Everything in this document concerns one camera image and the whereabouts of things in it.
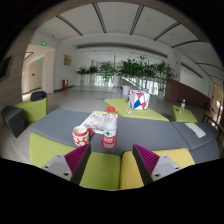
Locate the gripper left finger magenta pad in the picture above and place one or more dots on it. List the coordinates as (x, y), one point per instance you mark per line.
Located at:
(70, 166)

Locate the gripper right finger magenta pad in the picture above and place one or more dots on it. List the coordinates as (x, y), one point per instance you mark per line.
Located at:
(151, 166)

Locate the clear water bottle red cap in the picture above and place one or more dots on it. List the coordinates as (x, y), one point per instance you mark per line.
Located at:
(110, 126)

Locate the far clear water bottle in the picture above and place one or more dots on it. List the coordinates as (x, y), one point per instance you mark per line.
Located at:
(182, 106)

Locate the red white patterned mug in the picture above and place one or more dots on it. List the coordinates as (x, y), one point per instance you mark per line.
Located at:
(81, 135)

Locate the open magazine on table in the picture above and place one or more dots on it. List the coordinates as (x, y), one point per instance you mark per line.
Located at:
(95, 121)

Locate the yellow white leaflet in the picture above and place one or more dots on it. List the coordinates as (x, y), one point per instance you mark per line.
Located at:
(196, 129)

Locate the white blue red geometric box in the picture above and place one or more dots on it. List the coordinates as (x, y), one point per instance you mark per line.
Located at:
(138, 100)

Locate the green armchair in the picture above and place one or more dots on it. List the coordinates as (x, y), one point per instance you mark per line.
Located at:
(33, 110)

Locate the dark grey chair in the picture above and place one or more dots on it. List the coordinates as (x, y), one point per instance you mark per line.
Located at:
(13, 118)

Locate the black bag on armchair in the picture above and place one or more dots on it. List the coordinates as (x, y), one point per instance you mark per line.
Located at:
(38, 95)

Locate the red fire extinguisher box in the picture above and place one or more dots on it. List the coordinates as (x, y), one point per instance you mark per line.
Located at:
(64, 84)

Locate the long wooden bench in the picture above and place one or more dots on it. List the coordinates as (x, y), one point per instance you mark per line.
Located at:
(218, 120)

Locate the row of potted plants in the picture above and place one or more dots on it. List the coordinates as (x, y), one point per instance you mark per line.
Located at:
(131, 68)

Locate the framed wall picture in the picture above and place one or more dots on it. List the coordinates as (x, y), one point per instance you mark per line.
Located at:
(67, 60)

